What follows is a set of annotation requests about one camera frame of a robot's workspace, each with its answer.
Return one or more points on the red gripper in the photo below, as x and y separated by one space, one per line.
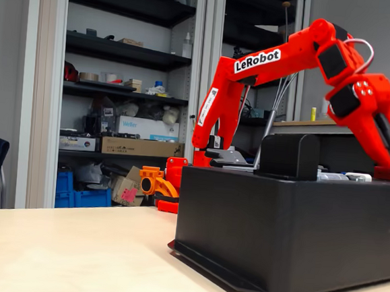
374 105

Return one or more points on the red robot arm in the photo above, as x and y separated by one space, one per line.
219 97

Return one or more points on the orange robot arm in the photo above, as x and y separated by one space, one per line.
158 183

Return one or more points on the white black probe plug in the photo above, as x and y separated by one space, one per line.
358 176

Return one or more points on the wooden top desk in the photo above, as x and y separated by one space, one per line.
313 129

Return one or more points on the yellow glue stick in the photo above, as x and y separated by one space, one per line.
313 114

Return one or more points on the black rounded probe holder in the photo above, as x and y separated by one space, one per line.
288 156

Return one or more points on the metal coat stand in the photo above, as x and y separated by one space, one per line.
270 123

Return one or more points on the black task board box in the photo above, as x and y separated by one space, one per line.
276 233

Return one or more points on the grey hinged door plate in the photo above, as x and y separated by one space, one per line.
237 168

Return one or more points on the grey metal shelf cabinet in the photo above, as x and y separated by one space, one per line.
257 36
128 51

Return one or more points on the clear plastic bottle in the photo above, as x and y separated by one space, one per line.
187 47

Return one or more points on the white crumpled cloth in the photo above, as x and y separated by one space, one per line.
157 90

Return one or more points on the white Weller box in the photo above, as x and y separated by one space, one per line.
139 126

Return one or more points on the long brown cardboard box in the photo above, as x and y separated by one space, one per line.
131 146

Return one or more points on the small wooden box stack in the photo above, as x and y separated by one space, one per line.
134 84

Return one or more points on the cardboard box pink sticker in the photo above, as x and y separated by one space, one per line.
124 184

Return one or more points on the flat brown box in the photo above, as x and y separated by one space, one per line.
130 42

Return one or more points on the clear tape roll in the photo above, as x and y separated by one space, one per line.
110 78

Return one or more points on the blue plastic crate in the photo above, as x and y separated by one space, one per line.
64 181
93 197

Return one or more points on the beige tape roll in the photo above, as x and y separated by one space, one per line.
89 76

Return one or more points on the grey box round sticker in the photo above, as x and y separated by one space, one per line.
77 143

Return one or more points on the red shiny object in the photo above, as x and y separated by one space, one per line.
70 73

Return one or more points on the metal chair frame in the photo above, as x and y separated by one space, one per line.
2 188

